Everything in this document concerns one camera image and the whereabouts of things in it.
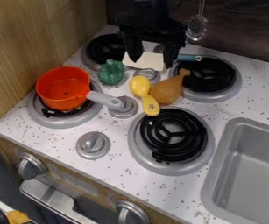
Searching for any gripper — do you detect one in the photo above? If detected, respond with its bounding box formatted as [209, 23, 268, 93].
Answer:
[115, 11, 189, 69]

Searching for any yellow spoon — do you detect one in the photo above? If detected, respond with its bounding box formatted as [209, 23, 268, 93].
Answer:
[128, 74, 163, 117]

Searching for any silver strainer spoon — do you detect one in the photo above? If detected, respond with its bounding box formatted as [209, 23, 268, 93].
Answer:
[184, 0, 210, 42]

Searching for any white cloth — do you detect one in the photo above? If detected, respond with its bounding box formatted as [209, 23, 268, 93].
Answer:
[121, 50, 167, 72]

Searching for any brown toy chicken drumstick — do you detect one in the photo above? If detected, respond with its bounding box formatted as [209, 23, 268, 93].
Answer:
[149, 67, 192, 106]

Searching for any green toy vegetable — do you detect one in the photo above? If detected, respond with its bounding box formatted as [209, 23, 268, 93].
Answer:
[96, 58, 126, 87]

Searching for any toy stove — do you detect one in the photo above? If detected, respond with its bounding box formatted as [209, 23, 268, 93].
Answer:
[26, 32, 244, 178]

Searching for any toy sink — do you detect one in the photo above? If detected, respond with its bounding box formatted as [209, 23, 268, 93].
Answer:
[199, 116, 269, 224]

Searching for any blue handled tool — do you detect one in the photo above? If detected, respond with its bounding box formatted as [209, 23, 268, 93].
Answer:
[173, 53, 203, 63]

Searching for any orange pot with grey handle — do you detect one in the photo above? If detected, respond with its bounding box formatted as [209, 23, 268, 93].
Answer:
[34, 66, 126, 113]

